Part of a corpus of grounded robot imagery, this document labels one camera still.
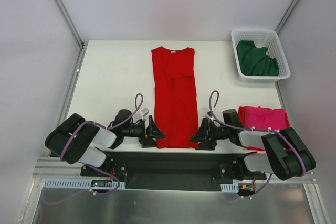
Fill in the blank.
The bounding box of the red t shirt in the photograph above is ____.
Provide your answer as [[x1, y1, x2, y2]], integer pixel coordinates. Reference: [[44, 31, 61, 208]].
[[237, 106, 291, 152], [152, 47, 198, 149]]

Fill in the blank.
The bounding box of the white plastic basket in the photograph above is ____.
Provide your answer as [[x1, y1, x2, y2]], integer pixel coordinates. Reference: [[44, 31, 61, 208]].
[[231, 29, 291, 83]]

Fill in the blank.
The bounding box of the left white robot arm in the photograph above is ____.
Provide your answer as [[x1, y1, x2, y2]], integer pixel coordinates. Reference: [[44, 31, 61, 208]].
[[45, 109, 166, 176]]

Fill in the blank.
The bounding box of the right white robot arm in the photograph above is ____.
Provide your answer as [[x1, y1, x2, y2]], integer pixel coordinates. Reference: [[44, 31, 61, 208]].
[[190, 109, 316, 181]]

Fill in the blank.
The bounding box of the folded red t shirt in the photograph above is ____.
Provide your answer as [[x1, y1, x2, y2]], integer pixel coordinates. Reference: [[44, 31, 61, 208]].
[[237, 106, 291, 152]]

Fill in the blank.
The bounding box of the green t shirt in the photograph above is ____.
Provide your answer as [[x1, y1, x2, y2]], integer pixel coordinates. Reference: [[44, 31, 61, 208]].
[[236, 40, 280, 77]]

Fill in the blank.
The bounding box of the aluminium rail frame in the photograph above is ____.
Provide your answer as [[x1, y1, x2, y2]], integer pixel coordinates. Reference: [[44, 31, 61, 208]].
[[32, 40, 331, 224]]

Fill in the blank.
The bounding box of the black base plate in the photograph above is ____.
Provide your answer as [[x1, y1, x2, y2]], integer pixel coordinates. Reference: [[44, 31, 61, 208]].
[[80, 151, 266, 191]]

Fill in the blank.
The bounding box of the right white cable duct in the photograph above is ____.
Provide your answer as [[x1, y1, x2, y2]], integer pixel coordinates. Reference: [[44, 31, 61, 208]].
[[220, 183, 239, 193]]

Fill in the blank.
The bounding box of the white cable duct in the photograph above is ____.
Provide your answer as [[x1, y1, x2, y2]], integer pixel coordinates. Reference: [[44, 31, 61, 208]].
[[44, 178, 125, 190], [220, 183, 239, 193]]

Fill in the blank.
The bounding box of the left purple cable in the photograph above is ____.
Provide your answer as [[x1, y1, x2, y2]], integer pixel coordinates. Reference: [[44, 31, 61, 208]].
[[41, 93, 144, 205]]

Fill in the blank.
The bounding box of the purple cable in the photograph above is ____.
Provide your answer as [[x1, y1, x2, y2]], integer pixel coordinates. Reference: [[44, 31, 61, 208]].
[[41, 93, 144, 205], [208, 91, 306, 201]]

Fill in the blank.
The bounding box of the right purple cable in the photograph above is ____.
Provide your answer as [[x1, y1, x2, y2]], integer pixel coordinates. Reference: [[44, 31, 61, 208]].
[[208, 91, 306, 201]]

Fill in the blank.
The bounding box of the left white cable duct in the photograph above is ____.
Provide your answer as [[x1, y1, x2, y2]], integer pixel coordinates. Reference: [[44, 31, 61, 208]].
[[44, 178, 125, 190]]

